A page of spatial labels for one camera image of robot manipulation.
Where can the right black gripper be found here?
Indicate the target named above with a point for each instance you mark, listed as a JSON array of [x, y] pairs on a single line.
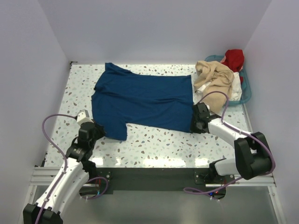
[[193, 129]]

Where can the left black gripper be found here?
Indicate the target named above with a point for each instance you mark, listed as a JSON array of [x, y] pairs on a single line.
[[100, 129]]

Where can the blue printed t shirt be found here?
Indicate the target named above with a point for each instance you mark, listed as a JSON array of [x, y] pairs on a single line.
[[121, 97]]

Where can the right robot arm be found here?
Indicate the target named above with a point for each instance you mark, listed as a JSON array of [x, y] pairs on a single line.
[[252, 154]]

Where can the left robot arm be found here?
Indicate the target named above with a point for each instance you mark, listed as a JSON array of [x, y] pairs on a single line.
[[77, 170]]

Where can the white t shirt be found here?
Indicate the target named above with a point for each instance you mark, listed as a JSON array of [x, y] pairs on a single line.
[[236, 88]]

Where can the beige t shirt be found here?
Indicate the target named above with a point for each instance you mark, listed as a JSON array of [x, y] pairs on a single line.
[[220, 78]]

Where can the teal laundry basket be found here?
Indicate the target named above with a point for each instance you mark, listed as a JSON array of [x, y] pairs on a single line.
[[245, 86]]

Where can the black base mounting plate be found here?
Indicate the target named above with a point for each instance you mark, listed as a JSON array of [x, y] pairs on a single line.
[[153, 179]]

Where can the red t shirt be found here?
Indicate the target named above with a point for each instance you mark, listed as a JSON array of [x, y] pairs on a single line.
[[234, 59]]

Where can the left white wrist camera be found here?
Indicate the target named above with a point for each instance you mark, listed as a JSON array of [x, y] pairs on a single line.
[[83, 117]]

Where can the aluminium frame rail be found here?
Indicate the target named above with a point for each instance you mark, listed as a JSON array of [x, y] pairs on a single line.
[[43, 176]]

